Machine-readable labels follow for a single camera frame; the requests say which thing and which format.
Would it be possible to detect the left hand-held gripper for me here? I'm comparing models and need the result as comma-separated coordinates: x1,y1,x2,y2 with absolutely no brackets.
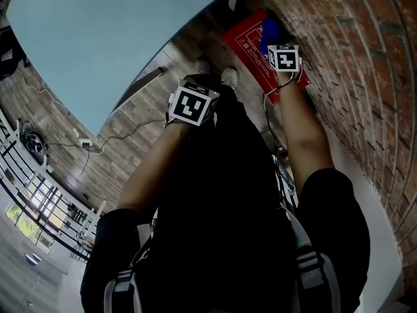
165,78,220,128

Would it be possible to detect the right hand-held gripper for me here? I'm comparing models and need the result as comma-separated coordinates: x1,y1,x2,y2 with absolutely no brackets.
267,44,303,74

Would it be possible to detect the blue cloth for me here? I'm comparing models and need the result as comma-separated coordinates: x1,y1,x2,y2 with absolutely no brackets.
258,18,281,55

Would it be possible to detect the red fire extinguisher box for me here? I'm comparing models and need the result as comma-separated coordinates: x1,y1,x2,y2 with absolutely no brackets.
222,8,311,106

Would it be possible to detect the person's right forearm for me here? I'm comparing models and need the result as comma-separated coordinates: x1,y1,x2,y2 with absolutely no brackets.
277,79,336,199

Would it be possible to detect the person's left forearm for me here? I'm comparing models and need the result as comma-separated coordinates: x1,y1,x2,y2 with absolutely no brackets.
116,121,194,215

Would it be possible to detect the person's left shoe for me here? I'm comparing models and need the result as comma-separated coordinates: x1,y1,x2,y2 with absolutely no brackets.
193,59,212,77

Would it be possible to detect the person's shoe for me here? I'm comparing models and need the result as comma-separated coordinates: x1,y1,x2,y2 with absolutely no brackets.
193,59,212,77
220,66,239,88

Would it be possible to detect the person's right shoe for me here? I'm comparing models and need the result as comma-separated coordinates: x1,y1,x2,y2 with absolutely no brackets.
220,66,239,88

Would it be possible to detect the person's black clothing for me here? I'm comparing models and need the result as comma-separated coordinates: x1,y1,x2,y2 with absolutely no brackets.
79,73,371,313

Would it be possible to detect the black round device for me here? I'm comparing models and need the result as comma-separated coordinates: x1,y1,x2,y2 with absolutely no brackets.
20,129,47,158

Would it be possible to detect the white metal railing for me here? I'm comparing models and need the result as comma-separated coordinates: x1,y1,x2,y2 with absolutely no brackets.
0,108,108,262

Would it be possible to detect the black framed window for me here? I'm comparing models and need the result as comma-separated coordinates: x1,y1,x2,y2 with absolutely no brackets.
4,200,55,256

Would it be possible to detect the right hand-held gripper cable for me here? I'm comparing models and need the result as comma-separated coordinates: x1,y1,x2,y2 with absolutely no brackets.
261,72,295,153

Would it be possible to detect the black floor cable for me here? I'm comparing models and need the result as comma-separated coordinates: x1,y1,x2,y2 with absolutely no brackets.
48,118,166,192

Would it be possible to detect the thin white floor cable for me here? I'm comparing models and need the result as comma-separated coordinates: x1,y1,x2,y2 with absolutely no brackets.
15,66,66,107

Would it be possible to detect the grey backpack strap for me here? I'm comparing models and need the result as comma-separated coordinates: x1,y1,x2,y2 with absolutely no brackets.
276,203,342,313
103,222,154,313

